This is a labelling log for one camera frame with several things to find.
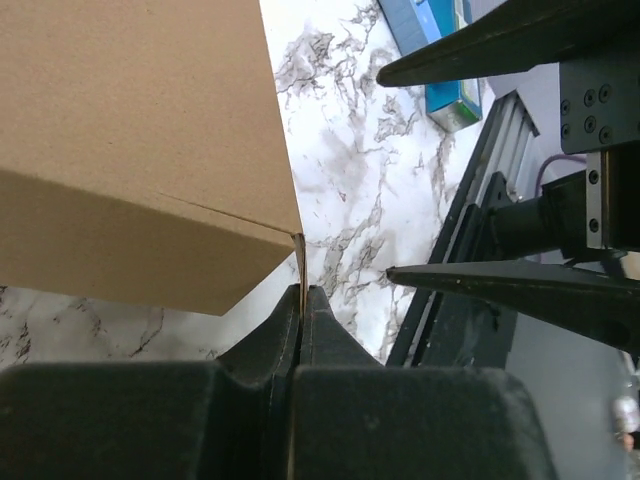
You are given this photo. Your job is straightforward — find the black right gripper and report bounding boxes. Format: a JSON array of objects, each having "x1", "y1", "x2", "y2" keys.
[{"x1": 377, "y1": 0, "x2": 639, "y2": 260}]

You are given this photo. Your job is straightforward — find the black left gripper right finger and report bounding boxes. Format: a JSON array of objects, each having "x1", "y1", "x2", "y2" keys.
[{"x1": 288, "y1": 286, "x2": 557, "y2": 479}]

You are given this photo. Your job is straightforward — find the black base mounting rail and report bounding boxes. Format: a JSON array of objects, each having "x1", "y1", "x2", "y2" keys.
[{"x1": 386, "y1": 172, "x2": 517, "y2": 369}]

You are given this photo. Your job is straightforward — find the aluminium extrusion frame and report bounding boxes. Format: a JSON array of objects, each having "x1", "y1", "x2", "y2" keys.
[{"x1": 428, "y1": 91, "x2": 539, "y2": 264}]

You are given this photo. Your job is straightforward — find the light blue long box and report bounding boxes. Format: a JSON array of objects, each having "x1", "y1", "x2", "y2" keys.
[{"x1": 378, "y1": 0, "x2": 442, "y2": 56}]

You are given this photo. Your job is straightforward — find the teal small box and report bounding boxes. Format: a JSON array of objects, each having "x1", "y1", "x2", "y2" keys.
[{"x1": 425, "y1": 0, "x2": 482, "y2": 133}]

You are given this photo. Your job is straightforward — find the brown cardboard box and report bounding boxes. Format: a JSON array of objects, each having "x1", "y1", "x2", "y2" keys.
[{"x1": 1, "y1": 1, "x2": 305, "y2": 315}]

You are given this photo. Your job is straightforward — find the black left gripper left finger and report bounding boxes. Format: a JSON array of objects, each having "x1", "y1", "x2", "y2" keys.
[{"x1": 1, "y1": 285, "x2": 301, "y2": 479}]

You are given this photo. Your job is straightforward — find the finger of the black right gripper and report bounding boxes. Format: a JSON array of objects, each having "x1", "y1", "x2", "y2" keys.
[{"x1": 386, "y1": 260, "x2": 639, "y2": 353}]

